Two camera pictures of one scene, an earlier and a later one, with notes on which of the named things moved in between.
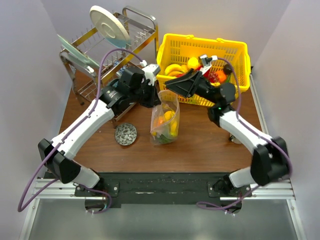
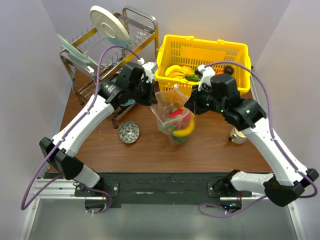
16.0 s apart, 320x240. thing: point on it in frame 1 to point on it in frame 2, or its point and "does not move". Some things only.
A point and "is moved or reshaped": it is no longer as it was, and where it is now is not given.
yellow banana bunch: (173, 69) does not move
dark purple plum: (227, 69) does not move
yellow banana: (174, 128) to (183, 133)
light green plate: (77, 53) does not move
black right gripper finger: (184, 86) to (190, 104)
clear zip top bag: (165, 124) is moved or reshaped
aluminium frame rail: (59, 190) does not move
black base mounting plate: (153, 188) does not move
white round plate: (109, 27) does not move
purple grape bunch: (213, 77) is moved or reshaped
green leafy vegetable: (163, 139) to (169, 129)
